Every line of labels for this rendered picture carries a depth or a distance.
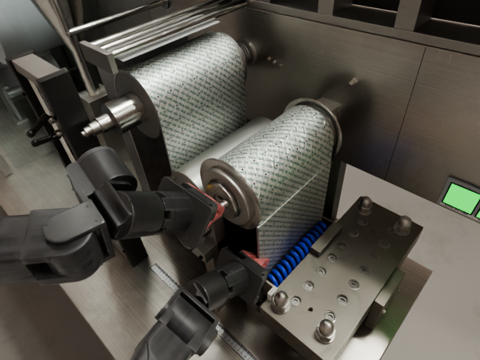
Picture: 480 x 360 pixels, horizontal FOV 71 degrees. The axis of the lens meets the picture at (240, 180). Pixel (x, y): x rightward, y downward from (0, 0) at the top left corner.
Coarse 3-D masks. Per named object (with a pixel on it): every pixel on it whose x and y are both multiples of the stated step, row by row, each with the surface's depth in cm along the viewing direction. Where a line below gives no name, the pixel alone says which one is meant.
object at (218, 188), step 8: (208, 184) 58; (216, 184) 56; (224, 184) 56; (208, 192) 60; (216, 192) 58; (224, 192) 56; (232, 192) 56; (216, 200) 59; (232, 200) 56; (232, 208) 57; (240, 208) 57; (224, 216) 61; (232, 216) 58
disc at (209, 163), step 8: (208, 160) 58; (216, 160) 56; (200, 168) 62; (208, 168) 59; (224, 168) 55; (232, 168) 54; (240, 176) 53; (240, 184) 55; (248, 184) 53; (248, 192) 54; (256, 200) 54; (256, 208) 55; (256, 216) 57; (248, 224) 60; (256, 224) 58
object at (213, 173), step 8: (320, 112) 67; (216, 168) 57; (208, 176) 59; (216, 176) 57; (224, 176) 55; (232, 176) 55; (232, 184) 54; (240, 192) 54; (240, 200) 55; (248, 200) 55; (248, 208) 55; (240, 216) 59; (248, 216) 57; (240, 224) 60
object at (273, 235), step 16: (320, 176) 70; (304, 192) 68; (320, 192) 75; (288, 208) 65; (304, 208) 72; (320, 208) 79; (272, 224) 63; (288, 224) 69; (304, 224) 76; (272, 240) 67; (288, 240) 73; (272, 256) 71
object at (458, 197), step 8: (448, 192) 65; (456, 192) 64; (464, 192) 63; (472, 192) 62; (448, 200) 66; (456, 200) 65; (464, 200) 64; (472, 200) 63; (464, 208) 65; (472, 208) 63
